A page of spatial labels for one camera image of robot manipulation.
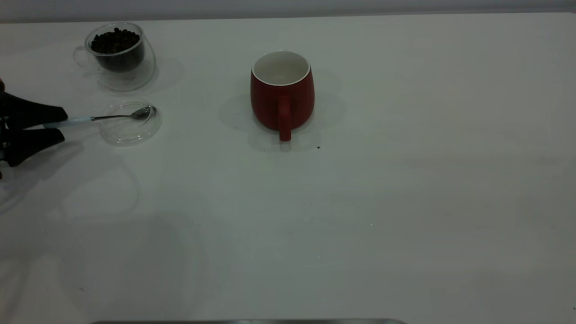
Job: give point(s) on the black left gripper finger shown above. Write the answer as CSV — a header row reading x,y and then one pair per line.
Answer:
x,y
27,113
27,143

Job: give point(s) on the clear glass saucer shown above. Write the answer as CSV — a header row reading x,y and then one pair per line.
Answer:
x,y
130,135

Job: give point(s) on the red ceramic mug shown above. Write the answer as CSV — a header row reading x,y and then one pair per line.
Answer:
x,y
265,105

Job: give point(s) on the pile of coffee beans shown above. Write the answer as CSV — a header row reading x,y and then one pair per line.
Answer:
x,y
114,42

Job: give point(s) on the clear glass cup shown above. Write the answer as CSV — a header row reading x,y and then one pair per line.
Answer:
x,y
146,67

